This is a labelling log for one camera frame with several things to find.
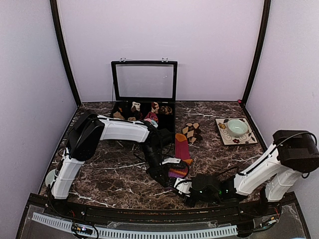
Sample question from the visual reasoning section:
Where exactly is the maroon purple orange striped sock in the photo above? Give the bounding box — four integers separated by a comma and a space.
168, 133, 193, 178

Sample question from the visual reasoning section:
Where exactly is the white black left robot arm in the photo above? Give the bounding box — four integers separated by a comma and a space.
45, 110, 189, 217

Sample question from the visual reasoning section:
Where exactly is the pink white rolled sock right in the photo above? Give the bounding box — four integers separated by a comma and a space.
145, 119, 158, 128

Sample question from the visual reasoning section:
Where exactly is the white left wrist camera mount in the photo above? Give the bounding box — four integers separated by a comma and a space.
162, 157, 181, 165

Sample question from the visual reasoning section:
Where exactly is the black frame post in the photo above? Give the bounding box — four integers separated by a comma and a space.
241, 0, 271, 107
49, 0, 82, 107

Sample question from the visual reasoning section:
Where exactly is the black right frame post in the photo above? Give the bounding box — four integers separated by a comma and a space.
241, 0, 271, 107

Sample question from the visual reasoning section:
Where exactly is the black left frame post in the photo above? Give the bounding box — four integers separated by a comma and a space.
49, 0, 82, 107

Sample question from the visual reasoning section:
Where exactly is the leopard pattern rolled sock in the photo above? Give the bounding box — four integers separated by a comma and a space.
159, 106, 172, 115

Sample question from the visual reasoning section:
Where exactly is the pale green ceramic bowl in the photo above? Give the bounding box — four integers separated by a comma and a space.
227, 119, 249, 137

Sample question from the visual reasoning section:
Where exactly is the square floral ceramic plate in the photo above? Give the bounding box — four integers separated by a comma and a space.
215, 118, 258, 146

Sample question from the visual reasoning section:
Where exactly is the white slotted cable duct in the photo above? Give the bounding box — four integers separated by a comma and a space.
31, 213, 238, 239

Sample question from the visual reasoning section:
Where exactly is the black sock organizer box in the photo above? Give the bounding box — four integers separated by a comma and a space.
110, 60, 178, 143

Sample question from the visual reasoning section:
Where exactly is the pale green bowl left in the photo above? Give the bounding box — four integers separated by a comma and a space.
45, 169, 56, 187

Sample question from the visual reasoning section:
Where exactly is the cream brown rolled sock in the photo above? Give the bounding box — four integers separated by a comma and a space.
131, 102, 141, 112

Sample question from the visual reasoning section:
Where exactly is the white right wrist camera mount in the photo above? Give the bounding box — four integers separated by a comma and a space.
173, 178, 192, 197

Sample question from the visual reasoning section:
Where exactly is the black front table rail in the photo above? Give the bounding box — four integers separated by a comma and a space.
27, 193, 297, 225

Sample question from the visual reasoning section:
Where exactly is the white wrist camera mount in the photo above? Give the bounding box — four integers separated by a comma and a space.
173, 178, 192, 197
162, 157, 181, 165

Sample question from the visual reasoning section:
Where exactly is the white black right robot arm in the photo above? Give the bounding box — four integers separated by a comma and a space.
168, 130, 319, 216

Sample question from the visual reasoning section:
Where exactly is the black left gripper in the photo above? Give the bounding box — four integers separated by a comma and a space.
141, 142, 169, 188

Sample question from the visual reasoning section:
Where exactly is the brown argyle rolled sock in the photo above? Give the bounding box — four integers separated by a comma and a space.
182, 122, 203, 143

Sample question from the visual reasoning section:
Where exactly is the maroon teal rolled sock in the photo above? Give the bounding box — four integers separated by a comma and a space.
145, 112, 159, 122

